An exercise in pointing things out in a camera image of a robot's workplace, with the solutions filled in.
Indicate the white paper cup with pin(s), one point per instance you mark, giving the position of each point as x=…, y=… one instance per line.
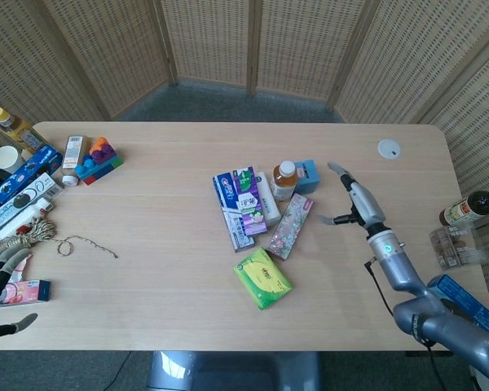
x=7, y=159

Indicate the lying bottle with barcode label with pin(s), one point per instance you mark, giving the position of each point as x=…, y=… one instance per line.
x=72, y=159

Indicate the white red tube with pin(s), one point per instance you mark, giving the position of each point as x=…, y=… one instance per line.
x=22, y=218

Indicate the purple green toothpaste box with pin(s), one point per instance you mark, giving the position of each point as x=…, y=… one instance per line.
x=249, y=201

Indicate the orange drink bottle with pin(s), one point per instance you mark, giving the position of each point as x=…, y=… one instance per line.
x=284, y=180

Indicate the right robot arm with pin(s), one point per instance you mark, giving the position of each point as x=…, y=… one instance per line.
x=424, y=301

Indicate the light blue box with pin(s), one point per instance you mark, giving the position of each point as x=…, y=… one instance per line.
x=308, y=176

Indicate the clear plastic snack box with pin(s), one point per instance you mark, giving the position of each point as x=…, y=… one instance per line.
x=454, y=244

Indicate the green tissue pack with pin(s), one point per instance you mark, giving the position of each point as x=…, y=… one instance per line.
x=263, y=278

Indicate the blue Oreo box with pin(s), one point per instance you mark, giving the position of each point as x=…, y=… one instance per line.
x=26, y=173

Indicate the yellow cap juice bottle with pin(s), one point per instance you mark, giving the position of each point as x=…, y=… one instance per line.
x=18, y=129

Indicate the white Oreo box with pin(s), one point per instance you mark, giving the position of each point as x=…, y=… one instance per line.
x=22, y=201

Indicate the pink snack box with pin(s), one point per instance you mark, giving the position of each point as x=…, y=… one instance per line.
x=22, y=291

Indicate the blue white toothpaste box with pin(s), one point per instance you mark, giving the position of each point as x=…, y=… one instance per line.
x=232, y=212

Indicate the dark bottle black cap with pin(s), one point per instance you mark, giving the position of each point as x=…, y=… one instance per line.
x=468, y=207

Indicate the pink floral box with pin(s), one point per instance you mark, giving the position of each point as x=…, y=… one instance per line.
x=290, y=226

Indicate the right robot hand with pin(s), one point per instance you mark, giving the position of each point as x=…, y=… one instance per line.
x=363, y=203

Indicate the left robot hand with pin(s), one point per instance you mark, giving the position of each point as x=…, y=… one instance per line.
x=0, y=269

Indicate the colourful toy building blocks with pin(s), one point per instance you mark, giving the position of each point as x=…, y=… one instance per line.
x=100, y=161

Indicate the woven folding screen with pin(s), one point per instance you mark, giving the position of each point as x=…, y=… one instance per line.
x=244, y=45

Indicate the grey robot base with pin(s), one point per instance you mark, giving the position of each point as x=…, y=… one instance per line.
x=232, y=370

